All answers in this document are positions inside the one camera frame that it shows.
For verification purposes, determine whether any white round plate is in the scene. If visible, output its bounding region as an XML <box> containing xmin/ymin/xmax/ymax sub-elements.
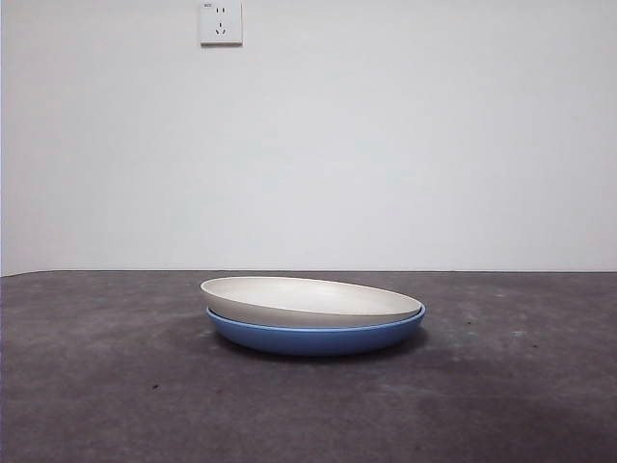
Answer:
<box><xmin>199</xmin><ymin>276</ymin><xmax>424</xmax><ymax>328</ymax></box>

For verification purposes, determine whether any blue round plate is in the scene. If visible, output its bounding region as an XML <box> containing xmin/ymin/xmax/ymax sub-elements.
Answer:
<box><xmin>205</xmin><ymin>303</ymin><xmax>428</xmax><ymax>358</ymax></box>

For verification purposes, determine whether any white wall socket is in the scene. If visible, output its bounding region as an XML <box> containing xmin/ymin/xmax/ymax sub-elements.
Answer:
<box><xmin>200</xmin><ymin>0</ymin><xmax>244</xmax><ymax>48</ymax></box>

